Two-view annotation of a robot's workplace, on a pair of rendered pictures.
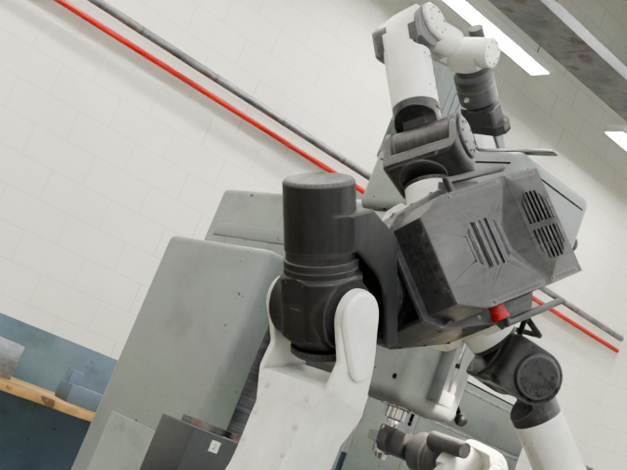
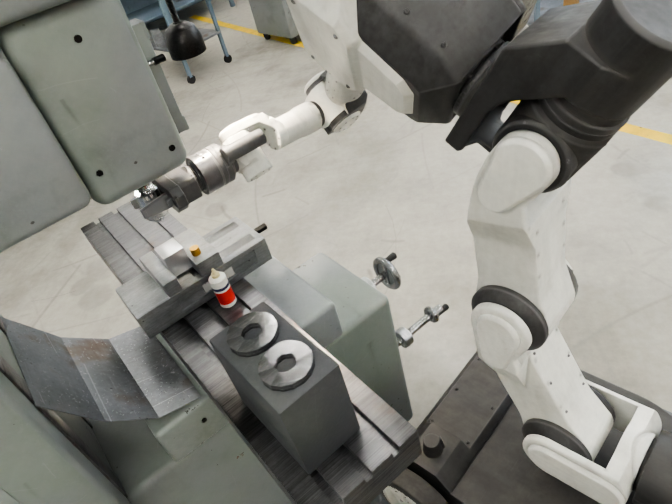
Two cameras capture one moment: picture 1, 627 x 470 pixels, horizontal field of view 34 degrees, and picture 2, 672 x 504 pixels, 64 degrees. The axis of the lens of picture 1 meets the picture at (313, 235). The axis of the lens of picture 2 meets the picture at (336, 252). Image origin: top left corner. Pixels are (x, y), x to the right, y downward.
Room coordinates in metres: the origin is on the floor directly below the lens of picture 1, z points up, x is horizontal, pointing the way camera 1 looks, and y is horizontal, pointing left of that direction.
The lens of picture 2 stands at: (1.84, 0.61, 1.78)
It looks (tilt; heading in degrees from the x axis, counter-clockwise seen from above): 39 degrees down; 277
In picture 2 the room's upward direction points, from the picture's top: 16 degrees counter-clockwise
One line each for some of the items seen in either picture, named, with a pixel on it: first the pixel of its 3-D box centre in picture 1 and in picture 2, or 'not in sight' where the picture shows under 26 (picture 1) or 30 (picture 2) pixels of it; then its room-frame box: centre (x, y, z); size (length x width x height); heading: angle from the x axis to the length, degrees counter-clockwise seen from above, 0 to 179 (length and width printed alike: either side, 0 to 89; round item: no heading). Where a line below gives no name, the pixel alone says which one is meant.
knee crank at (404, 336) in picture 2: not in sight; (422, 322); (1.79, -0.52, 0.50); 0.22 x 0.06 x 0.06; 36
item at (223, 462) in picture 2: not in sight; (272, 414); (2.28, -0.33, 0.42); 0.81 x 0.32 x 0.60; 36
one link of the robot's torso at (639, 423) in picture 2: not in sight; (590, 437); (1.51, 0.02, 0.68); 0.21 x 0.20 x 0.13; 136
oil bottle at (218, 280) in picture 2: not in sight; (220, 286); (2.24, -0.31, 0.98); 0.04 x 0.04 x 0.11
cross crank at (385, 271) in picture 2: not in sight; (378, 279); (1.89, -0.61, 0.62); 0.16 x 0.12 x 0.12; 36
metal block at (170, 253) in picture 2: not in sight; (173, 257); (2.34, -0.39, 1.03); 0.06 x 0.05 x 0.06; 126
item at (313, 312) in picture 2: not in sight; (225, 342); (2.30, -0.32, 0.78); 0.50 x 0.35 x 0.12; 36
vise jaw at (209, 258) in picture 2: not in sight; (196, 251); (2.30, -0.42, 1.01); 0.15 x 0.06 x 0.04; 126
